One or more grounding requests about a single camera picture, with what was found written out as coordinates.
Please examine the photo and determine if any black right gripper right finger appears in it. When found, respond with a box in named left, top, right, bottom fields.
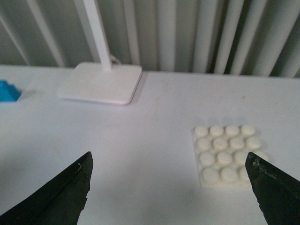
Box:
left=245, top=152, right=300, bottom=225

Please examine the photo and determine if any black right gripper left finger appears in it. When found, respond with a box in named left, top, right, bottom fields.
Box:
left=0, top=152, right=93, bottom=225

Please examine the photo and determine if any blue toy block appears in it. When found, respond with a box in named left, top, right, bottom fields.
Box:
left=0, top=80, right=21, bottom=102

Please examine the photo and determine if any white desk lamp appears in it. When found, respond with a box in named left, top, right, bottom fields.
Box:
left=57, top=0, right=142, bottom=105

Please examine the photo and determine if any white pleated curtain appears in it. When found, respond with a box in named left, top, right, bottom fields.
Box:
left=0, top=0, right=300, bottom=78

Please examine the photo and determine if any white studded base plate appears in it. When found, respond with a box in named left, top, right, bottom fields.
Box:
left=192, top=124, right=269, bottom=188

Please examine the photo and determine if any white lamp cable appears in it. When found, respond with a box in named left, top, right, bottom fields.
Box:
left=109, top=55, right=121, bottom=67

